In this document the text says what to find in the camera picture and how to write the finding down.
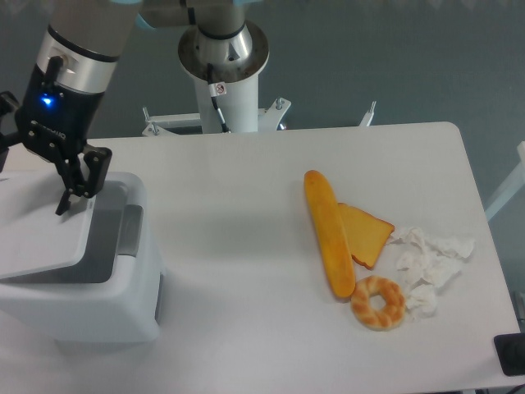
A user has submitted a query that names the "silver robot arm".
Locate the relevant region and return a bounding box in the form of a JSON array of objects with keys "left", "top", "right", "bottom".
[{"left": 1, "top": 1, "right": 269, "bottom": 214}]

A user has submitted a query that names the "white trash can lid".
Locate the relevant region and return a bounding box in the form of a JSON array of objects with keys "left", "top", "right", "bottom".
[{"left": 1, "top": 172, "right": 96, "bottom": 279}]

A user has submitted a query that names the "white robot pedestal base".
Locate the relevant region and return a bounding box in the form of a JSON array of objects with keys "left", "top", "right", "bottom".
[{"left": 141, "top": 77, "right": 377, "bottom": 138}]

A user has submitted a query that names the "white frame at right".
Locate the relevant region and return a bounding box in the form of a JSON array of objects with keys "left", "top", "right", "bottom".
[{"left": 485, "top": 141, "right": 524, "bottom": 222}]

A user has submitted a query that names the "toast bread slice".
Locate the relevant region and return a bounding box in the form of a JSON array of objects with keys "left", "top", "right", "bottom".
[{"left": 338, "top": 203, "right": 395, "bottom": 270}]

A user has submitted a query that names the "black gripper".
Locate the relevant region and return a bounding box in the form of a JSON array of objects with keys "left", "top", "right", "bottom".
[{"left": 0, "top": 65, "right": 113, "bottom": 218}]

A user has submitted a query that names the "braided ring bread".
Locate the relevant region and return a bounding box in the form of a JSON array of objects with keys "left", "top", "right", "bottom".
[{"left": 350, "top": 276, "right": 406, "bottom": 331}]

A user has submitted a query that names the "white trash can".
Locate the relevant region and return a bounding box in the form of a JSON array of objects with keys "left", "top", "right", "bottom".
[{"left": 1, "top": 172, "right": 166, "bottom": 343}]

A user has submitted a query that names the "long yellow baguette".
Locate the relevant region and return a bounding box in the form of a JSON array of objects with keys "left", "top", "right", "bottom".
[{"left": 304, "top": 170, "right": 356, "bottom": 300}]

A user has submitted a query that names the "crumpled white tissue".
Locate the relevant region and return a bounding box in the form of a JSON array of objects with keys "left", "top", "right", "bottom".
[{"left": 387, "top": 227, "right": 476, "bottom": 322}]

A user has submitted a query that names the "black device at edge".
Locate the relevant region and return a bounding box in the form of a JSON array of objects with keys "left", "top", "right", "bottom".
[{"left": 494, "top": 333, "right": 524, "bottom": 377}]

